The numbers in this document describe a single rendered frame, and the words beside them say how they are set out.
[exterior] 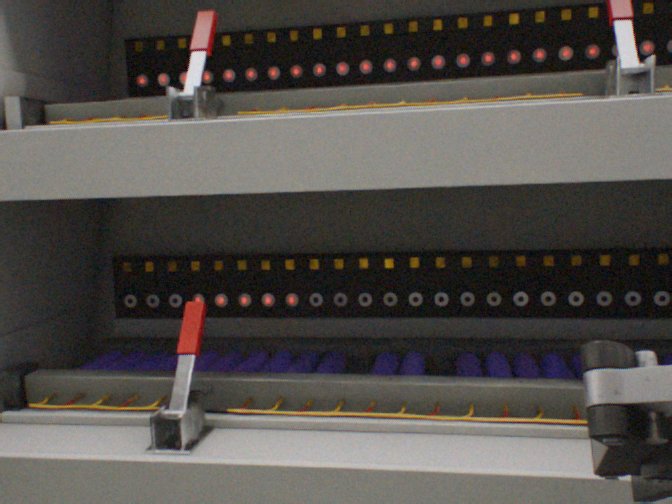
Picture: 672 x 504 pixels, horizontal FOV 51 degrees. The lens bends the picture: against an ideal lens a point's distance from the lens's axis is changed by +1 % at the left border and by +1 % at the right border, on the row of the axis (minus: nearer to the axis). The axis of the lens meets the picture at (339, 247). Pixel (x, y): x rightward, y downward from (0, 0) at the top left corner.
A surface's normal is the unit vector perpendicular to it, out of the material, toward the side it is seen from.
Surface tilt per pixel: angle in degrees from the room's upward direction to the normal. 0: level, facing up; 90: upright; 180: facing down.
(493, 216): 90
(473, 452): 15
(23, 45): 90
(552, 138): 105
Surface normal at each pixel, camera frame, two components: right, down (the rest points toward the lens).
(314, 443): -0.04, -0.99
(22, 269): 0.98, -0.02
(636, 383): -0.57, -0.36
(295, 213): -0.18, -0.15
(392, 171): -0.17, 0.11
